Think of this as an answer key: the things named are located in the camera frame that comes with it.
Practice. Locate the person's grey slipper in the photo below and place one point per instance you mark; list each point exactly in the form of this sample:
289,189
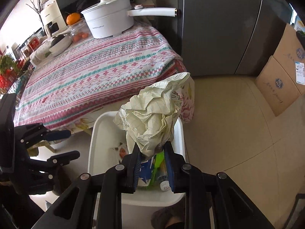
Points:
166,217

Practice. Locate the white electric pot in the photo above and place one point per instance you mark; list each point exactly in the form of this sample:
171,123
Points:
107,21

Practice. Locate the grey refrigerator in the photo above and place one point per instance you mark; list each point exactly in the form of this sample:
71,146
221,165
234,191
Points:
214,28

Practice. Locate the green leafy plant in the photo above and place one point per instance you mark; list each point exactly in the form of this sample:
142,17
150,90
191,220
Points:
8,64

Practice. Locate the white plastic bin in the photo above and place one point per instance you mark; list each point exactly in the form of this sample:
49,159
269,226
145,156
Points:
104,136

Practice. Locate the floral table skirt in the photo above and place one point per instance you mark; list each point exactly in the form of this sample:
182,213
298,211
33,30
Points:
185,105

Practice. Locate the clear glass jar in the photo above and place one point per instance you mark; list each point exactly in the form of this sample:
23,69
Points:
79,35

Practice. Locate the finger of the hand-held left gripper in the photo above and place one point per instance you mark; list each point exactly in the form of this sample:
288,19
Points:
69,155
59,134

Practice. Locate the striped patterned tablecloth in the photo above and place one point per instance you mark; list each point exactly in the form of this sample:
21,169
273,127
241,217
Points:
95,76

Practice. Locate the blue white carton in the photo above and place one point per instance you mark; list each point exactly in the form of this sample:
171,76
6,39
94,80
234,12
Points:
147,171

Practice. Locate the green snack bag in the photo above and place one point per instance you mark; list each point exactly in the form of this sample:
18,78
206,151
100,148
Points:
159,162

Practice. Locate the cream paper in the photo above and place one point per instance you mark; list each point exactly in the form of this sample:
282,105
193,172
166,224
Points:
150,109

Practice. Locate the bare twig decoration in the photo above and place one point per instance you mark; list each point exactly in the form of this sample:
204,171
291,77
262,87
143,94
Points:
38,9

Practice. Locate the dark green avocado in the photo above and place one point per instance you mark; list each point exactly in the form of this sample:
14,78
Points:
57,40

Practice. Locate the white dotted cloth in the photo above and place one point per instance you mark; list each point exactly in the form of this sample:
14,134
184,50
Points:
39,53

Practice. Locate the white pot lid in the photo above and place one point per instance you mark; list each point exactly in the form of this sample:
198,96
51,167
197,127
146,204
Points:
107,4

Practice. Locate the white red box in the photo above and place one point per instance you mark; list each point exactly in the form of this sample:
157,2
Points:
147,4

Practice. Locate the crushed clear plastic bottle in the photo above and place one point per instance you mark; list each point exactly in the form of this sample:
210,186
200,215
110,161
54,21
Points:
164,183

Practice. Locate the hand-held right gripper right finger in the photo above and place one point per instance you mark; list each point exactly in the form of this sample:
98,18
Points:
169,171

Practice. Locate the orange fruit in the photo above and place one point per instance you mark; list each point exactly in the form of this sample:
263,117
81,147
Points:
73,19

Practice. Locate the white bowl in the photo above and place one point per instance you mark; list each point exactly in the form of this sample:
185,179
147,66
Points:
59,49

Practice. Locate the white air fryer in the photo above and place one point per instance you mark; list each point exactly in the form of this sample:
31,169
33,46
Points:
52,16

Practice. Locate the red label jar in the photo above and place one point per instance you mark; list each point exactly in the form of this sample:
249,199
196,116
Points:
33,44

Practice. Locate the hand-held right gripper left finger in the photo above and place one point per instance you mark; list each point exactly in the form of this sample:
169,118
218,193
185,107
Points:
137,171

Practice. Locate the cardboard box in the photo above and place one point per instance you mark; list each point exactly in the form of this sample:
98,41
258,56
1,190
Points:
288,43
276,88

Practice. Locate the person's dark clothing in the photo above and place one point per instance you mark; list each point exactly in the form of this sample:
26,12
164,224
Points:
16,210

